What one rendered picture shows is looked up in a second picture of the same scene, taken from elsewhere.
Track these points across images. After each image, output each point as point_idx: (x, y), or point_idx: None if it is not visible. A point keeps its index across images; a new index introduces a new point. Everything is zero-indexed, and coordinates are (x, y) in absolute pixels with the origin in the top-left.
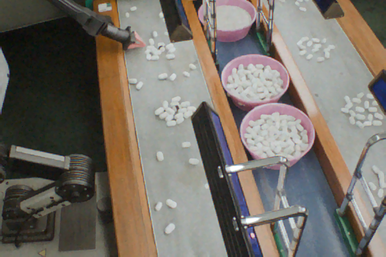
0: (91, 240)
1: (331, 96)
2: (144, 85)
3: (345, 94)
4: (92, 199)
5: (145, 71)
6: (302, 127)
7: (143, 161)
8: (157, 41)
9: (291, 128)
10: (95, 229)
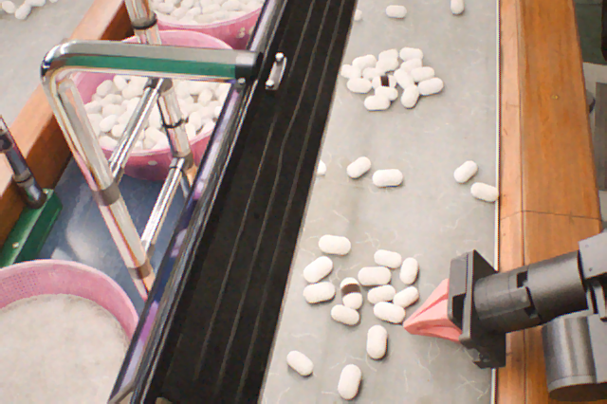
0: (604, 96)
1: (41, 30)
2: (450, 177)
3: (10, 27)
4: (601, 160)
5: (435, 227)
6: None
7: (494, 12)
8: (350, 349)
9: (174, 1)
10: (596, 109)
